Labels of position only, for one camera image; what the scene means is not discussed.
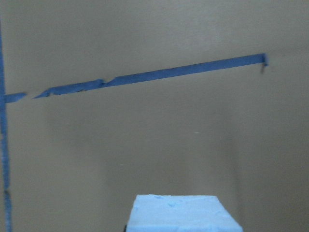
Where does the blue foam block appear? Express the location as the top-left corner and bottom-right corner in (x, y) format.
(125, 194), (243, 232)

